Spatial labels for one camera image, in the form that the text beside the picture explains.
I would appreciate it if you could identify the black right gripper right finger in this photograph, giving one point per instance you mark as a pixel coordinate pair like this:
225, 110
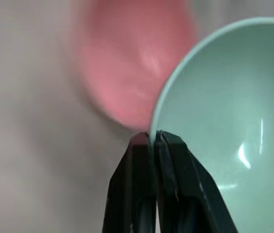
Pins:
195, 194

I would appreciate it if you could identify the pink bowl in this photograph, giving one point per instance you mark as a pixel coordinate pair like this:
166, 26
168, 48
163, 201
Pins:
127, 63

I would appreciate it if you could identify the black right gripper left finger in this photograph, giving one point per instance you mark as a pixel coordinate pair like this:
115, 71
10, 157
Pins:
132, 184

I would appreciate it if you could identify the green bowl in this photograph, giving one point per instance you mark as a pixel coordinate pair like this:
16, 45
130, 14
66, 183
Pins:
224, 97

